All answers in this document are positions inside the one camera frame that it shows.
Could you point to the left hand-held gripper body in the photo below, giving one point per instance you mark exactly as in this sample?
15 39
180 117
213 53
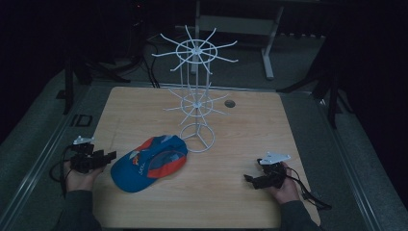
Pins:
84 159

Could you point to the round grey table grommet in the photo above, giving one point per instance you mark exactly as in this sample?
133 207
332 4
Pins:
229 103

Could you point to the person's right hand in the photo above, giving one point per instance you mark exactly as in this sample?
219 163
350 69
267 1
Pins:
287 189

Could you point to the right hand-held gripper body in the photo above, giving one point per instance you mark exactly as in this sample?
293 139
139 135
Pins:
272 174

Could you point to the white metal table frame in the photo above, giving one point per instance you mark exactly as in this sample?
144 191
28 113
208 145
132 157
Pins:
269 48

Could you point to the black rectangular floor bracket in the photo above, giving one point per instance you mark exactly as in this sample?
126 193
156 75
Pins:
81 120

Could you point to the blue and orange baseball cap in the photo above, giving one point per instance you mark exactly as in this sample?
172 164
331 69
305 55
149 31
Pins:
147 165

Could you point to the black metal stand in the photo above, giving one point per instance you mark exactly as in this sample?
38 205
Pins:
332 96
69 86

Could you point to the person's left hand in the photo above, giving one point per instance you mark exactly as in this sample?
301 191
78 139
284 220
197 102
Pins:
80 179

